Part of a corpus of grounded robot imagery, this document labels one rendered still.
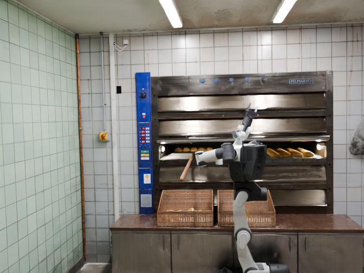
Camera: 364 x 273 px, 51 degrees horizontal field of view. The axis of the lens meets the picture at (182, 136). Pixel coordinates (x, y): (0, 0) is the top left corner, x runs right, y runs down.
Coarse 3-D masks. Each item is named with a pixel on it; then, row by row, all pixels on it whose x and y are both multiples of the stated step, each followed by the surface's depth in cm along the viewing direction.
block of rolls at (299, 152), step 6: (270, 150) 454; (276, 150) 471; (282, 150) 452; (288, 150) 468; (294, 150) 450; (300, 150) 458; (306, 150) 442; (276, 156) 425; (282, 156) 425; (288, 156) 422; (294, 156) 424; (300, 156) 422; (306, 156) 423; (312, 156) 422
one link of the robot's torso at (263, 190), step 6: (234, 180) 335; (252, 180) 333; (234, 186) 327; (246, 186) 322; (252, 186) 322; (258, 186) 322; (234, 192) 326; (252, 192) 324; (258, 192) 322; (264, 192) 323; (234, 198) 326; (252, 198) 324; (258, 198) 323; (264, 198) 323
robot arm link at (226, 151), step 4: (220, 148) 311; (224, 148) 308; (228, 148) 307; (232, 148) 310; (216, 152) 311; (220, 152) 309; (224, 152) 307; (228, 152) 306; (232, 152) 308; (216, 156) 311; (220, 156) 310; (224, 156) 306; (228, 156) 304; (232, 156) 306
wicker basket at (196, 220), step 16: (176, 192) 418; (192, 192) 417; (208, 192) 416; (160, 208) 395; (176, 208) 414; (208, 208) 412; (160, 224) 375; (176, 224) 374; (192, 224) 372; (208, 224) 371
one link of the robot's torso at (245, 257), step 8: (240, 232) 322; (248, 232) 322; (240, 240) 322; (248, 240) 322; (240, 248) 322; (248, 248) 333; (240, 256) 327; (248, 256) 327; (240, 264) 328; (248, 264) 327; (256, 264) 336
